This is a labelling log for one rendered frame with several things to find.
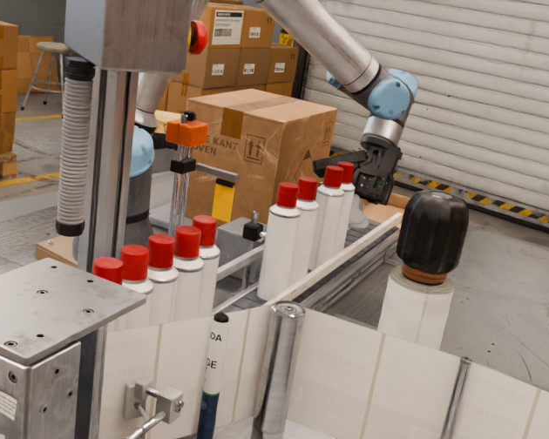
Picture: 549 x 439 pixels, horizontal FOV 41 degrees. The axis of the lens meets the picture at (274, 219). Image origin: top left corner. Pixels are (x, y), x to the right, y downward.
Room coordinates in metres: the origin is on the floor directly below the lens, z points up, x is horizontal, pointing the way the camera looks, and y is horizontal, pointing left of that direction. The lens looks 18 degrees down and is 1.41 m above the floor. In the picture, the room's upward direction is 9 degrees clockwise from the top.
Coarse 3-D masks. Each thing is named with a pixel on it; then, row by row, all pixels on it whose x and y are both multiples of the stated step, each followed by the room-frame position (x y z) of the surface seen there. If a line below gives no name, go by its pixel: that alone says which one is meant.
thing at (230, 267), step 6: (252, 252) 1.16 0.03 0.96; (258, 252) 1.16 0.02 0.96; (240, 258) 1.12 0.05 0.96; (246, 258) 1.13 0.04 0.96; (252, 258) 1.15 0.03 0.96; (258, 258) 1.17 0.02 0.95; (228, 264) 1.09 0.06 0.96; (234, 264) 1.09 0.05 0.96; (240, 264) 1.11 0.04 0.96; (246, 264) 1.13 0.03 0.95; (222, 270) 1.06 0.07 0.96; (228, 270) 1.08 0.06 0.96; (234, 270) 1.09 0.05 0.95; (222, 276) 1.06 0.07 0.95
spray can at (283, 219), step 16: (288, 192) 1.15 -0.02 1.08; (272, 208) 1.16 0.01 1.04; (288, 208) 1.15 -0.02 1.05; (272, 224) 1.15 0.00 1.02; (288, 224) 1.14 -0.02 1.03; (272, 240) 1.15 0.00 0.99; (288, 240) 1.15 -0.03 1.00; (272, 256) 1.14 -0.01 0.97; (288, 256) 1.15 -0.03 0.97; (272, 272) 1.14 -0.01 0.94; (288, 272) 1.15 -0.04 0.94; (272, 288) 1.14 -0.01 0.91
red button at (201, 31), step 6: (192, 24) 0.87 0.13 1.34; (198, 24) 0.86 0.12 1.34; (192, 30) 0.86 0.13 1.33; (198, 30) 0.86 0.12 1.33; (204, 30) 0.86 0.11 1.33; (192, 36) 0.86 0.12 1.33; (198, 36) 0.85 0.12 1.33; (204, 36) 0.86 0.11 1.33; (192, 42) 0.86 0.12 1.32; (198, 42) 0.85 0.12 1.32; (204, 42) 0.86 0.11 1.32; (192, 48) 0.87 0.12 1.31; (198, 48) 0.86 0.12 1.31; (204, 48) 0.87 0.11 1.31
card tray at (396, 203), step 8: (392, 192) 2.02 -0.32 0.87; (392, 200) 2.01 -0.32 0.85; (400, 200) 2.01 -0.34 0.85; (408, 200) 2.00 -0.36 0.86; (368, 208) 1.95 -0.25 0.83; (376, 208) 1.96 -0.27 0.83; (384, 208) 1.97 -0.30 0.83; (392, 208) 1.98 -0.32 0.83; (400, 208) 2.00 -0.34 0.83; (368, 216) 1.88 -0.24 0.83; (376, 216) 1.89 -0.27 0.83; (384, 216) 1.90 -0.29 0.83; (400, 224) 1.85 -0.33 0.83
